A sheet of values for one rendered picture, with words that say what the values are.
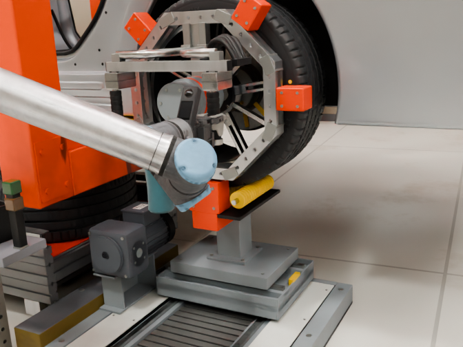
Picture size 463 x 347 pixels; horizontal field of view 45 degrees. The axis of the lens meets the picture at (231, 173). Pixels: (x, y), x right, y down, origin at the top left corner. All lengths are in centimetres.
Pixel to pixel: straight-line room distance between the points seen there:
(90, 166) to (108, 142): 93
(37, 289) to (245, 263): 77
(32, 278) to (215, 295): 67
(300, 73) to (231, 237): 68
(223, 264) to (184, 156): 100
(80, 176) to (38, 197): 20
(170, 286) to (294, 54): 97
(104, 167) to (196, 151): 102
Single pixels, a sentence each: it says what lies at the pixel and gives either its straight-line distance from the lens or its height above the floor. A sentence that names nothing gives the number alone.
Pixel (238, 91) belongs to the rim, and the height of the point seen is 86.
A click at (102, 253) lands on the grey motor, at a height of 33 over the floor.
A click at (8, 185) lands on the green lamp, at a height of 65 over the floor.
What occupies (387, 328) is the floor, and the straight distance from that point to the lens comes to 215.
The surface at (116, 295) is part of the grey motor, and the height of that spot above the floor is 14.
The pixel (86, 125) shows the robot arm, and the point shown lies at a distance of 115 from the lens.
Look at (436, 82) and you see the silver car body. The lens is 178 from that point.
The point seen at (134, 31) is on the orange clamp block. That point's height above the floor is 107.
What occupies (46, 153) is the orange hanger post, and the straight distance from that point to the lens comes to 191.
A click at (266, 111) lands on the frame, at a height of 81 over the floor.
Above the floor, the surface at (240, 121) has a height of 72.
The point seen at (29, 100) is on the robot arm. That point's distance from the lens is 118.
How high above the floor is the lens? 107
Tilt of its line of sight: 15 degrees down
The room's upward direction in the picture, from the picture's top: 3 degrees counter-clockwise
